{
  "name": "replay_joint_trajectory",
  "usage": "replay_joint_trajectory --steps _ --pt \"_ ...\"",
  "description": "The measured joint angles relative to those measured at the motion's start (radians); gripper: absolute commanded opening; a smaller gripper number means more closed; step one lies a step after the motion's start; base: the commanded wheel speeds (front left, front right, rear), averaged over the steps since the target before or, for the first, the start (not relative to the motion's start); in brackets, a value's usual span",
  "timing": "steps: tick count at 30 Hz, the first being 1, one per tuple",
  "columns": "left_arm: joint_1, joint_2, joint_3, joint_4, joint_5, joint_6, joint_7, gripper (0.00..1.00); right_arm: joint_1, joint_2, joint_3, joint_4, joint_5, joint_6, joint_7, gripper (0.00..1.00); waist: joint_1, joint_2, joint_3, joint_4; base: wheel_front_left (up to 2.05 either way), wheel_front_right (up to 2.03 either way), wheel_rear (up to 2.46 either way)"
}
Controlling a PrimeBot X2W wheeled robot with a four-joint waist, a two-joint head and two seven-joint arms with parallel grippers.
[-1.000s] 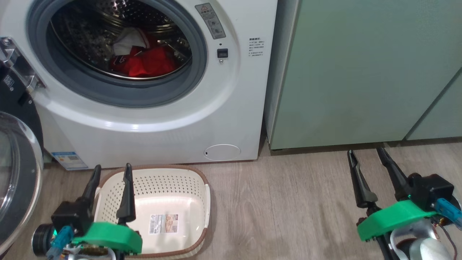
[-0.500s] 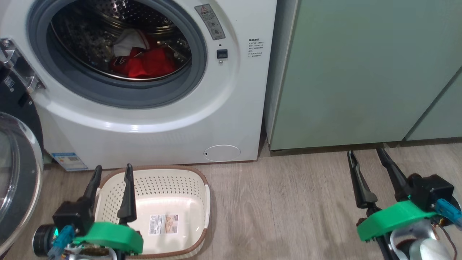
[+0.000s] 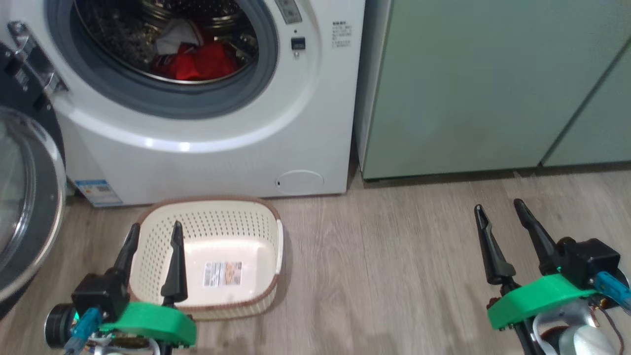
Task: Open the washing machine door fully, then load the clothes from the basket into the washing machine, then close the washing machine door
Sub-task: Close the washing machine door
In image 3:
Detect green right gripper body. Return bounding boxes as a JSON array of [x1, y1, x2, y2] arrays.
[[487, 274, 597, 330]]

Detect dark grey washing machine door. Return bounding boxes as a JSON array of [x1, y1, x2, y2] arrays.
[[0, 42, 67, 321]]

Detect blue cable connector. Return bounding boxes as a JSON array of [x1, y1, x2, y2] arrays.
[[64, 308, 103, 355], [594, 271, 631, 311]]

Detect white garment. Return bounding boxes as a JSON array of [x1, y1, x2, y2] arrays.
[[155, 20, 203, 56]]

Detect red-brown thin cable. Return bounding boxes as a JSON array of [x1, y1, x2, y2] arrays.
[[592, 303, 623, 346]]

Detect red striped garment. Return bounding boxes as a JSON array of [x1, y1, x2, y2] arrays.
[[150, 42, 242, 81]]

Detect blue right cable connector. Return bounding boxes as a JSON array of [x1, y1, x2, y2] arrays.
[[594, 271, 631, 311]]

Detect cream perforated laundry basket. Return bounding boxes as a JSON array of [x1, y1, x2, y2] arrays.
[[127, 196, 284, 321]]

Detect pale green cabinet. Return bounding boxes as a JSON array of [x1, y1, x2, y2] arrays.
[[355, 0, 631, 180]]

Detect white front-load washing machine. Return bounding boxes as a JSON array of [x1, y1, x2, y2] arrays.
[[0, 0, 366, 208]]

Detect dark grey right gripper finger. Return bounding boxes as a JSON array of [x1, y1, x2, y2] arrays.
[[514, 199, 562, 274], [474, 205, 517, 286]]

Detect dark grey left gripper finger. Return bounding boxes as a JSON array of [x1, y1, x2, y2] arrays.
[[161, 221, 188, 306], [114, 223, 141, 296]]

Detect blue left cable connector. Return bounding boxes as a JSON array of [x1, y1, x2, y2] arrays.
[[64, 308, 103, 355]]

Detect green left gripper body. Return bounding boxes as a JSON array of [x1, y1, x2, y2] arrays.
[[101, 302, 198, 346]]

